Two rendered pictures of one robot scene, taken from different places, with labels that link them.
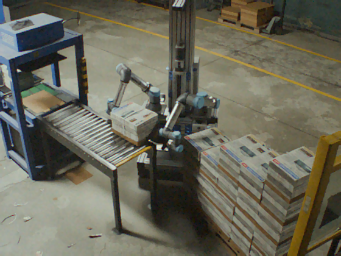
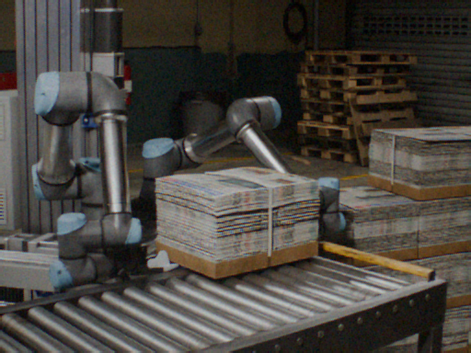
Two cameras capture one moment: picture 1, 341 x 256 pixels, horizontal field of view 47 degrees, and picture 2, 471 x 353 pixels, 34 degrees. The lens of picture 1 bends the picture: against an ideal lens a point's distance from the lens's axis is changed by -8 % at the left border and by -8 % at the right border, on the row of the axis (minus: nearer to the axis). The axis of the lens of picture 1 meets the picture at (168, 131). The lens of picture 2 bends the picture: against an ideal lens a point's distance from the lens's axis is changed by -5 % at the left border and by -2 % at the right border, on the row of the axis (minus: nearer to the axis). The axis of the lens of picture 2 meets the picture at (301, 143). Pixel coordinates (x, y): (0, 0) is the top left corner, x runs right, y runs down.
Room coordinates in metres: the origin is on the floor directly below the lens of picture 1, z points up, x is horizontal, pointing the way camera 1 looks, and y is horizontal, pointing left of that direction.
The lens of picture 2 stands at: (3.14, 2.51, 1.43)
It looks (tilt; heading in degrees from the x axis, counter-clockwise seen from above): 7 degrees down; 274
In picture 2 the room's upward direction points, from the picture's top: 1 degrees clockwise
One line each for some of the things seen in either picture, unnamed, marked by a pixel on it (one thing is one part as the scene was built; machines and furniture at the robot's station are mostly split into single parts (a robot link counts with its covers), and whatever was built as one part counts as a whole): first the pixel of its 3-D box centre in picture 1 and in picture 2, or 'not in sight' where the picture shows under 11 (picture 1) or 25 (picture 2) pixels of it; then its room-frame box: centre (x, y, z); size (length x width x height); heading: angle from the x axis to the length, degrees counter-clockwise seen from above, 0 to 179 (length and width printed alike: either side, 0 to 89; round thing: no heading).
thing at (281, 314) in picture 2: (102, 139); (243, 303); (3.41, 0.65, 0.77); 0.47 x 0.05 x 0.05; 137
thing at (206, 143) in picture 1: (230, 196); (389, 291); (2.98, -0.60, 0.42); 1.17 x 0.39 x 0.83; 30
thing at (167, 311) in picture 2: (90, 131); (178, 319); (3.54, 0.79, 0.77); 0.47 x 0.05 x 0.05; 137
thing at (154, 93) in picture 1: (154, 94); (96, 178); (3.95, 0.15, 0.98); 0.13 x 0.12 x 0.14; 26
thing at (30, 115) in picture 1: (41, 102); not in sight; (4.23, 1.54, 0.75); 0.70 x 0.65 x 0.10; 47
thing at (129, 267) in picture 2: not in sight; (124, 260); (3.76, 0.50, 0.82); 0.12 x 0.08 x 0.09; 47
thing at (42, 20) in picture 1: (31, 30); not in sight; (4.23, 1.54, 1.65); 0.60 x 0.45 x 0.20; 137
